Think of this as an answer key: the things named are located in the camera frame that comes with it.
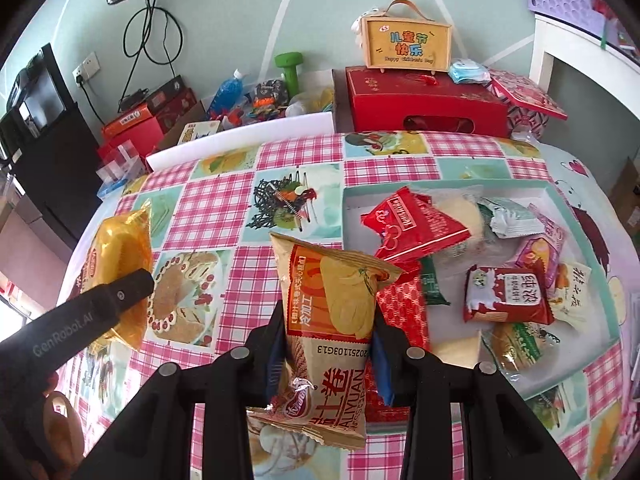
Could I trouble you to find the white wall socket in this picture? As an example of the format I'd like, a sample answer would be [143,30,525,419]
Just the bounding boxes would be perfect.
[72,51,101,85]

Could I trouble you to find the person's left hand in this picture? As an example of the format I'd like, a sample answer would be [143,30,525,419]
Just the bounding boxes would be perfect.
[42,392,88,468]

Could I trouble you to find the small printed box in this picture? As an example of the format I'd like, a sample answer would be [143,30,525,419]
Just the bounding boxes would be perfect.
[179,121,225,145]

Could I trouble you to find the teal cardboard tray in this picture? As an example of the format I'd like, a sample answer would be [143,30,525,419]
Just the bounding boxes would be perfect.
[341,179,621,401]

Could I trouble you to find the black cable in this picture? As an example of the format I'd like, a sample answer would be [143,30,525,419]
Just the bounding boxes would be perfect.
[120,0,182,106]

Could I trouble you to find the black appliance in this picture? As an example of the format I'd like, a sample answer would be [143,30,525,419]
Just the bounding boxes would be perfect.
[0,42,68,151]

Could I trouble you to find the brown cardboard boxes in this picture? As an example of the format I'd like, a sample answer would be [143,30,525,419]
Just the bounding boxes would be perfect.
[607,157,640,231]

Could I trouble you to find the dark patterned bag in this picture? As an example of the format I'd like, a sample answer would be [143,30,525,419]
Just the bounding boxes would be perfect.
[250,79,290,108]

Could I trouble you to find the orange-red cardboard box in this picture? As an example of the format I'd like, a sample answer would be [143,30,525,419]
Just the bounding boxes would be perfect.
[101,102,166,143]

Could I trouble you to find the colourful stationery pile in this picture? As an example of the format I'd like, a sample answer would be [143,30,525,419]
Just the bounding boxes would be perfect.
[592,0,640,61]

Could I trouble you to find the red patterned tin box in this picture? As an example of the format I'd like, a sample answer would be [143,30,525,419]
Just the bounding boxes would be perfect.
[490,70,568,138]

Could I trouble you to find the large red gift box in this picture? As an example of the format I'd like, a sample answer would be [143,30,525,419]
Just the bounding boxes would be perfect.
[345,66,511,137]

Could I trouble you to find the white desk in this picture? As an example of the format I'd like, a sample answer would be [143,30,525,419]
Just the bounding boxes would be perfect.
[529,12,640,111]

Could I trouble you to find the blue wet wipes pack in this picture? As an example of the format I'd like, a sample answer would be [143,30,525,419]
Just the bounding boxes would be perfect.
[447,60,493,85]

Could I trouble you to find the dark brown gift box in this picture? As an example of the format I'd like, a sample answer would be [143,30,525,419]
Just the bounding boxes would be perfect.
[145,75,198,121]

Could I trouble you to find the clear plastic box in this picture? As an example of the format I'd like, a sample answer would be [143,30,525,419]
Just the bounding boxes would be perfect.
[95,140,143,193]

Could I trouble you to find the black cabinet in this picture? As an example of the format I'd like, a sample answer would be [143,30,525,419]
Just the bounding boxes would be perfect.
[0,105,103,248]

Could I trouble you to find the colourful toy pile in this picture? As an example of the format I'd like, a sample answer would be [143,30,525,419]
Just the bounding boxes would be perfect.
[240,95,286,121]

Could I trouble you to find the blue plastic bottle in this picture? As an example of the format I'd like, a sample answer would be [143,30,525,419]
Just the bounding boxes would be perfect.
[210,69,247,116]

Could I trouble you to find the pale green snack packet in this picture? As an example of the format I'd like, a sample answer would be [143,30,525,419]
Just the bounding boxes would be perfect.
[477,197,546,240]

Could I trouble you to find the orange potato chip bag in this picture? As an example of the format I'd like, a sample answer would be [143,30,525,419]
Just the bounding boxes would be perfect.
[247,230,405,451]

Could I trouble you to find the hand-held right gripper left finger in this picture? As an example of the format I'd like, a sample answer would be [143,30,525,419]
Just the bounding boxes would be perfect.
[89,300,288,480]

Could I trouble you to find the green dumbbell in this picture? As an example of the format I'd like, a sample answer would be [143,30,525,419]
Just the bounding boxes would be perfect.
[275,52,305,101]

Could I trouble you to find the red patterned packet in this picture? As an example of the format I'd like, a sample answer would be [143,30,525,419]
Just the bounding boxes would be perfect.
[365,260,433,426]

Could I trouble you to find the dark red and white packet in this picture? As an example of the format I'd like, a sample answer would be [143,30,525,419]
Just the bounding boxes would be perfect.
[462,264,556,326]

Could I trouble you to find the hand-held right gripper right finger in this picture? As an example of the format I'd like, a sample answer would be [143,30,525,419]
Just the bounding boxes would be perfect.
[372,312,581,480]

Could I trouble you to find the white calligraphy snack packet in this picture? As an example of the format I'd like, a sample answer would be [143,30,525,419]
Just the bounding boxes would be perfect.
[550,261,593,333]

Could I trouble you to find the bright red snack packet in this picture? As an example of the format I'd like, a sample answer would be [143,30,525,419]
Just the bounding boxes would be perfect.
[360,186,473,263]

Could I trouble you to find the clear plastic bottle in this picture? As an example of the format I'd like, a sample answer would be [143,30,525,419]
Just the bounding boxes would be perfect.
[285,91,335,117]

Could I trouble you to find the bun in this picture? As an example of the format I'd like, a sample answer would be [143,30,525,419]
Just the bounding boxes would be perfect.
[432,185,493,256]

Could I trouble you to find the wooden gift box with handle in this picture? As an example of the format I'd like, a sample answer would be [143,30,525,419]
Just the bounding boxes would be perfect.
[352,0,453,73]

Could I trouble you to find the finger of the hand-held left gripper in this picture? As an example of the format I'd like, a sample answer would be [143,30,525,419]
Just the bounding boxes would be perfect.
[80,267,156,331]

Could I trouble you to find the yellow clear cake packet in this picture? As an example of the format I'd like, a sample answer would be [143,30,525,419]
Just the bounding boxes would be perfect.
[75,200,156,353]

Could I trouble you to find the white board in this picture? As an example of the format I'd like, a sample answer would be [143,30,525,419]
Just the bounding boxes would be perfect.
[146,111,335,173]

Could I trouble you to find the pink checked tablecloth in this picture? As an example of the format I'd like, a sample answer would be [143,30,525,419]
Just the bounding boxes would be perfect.
[55,130,631,480]

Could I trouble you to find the pink snack packet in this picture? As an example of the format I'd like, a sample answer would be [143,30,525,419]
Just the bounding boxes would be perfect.
[512,202,568,293]

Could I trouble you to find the dark green snack packet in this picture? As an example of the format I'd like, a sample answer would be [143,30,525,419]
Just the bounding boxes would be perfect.
[419,255,451,308]

